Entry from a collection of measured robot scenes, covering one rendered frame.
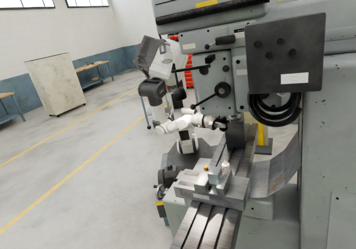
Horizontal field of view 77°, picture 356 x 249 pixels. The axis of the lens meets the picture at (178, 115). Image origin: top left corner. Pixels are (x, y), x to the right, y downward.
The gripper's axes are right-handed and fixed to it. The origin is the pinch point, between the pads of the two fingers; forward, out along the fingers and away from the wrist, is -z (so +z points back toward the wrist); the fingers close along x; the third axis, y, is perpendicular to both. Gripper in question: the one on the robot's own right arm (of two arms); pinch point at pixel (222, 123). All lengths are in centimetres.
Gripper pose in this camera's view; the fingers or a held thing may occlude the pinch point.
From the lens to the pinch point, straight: 123.6
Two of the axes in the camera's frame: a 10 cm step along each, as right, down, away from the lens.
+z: -7.7, -1.1, 6.3
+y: 1.8, 9.1, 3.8
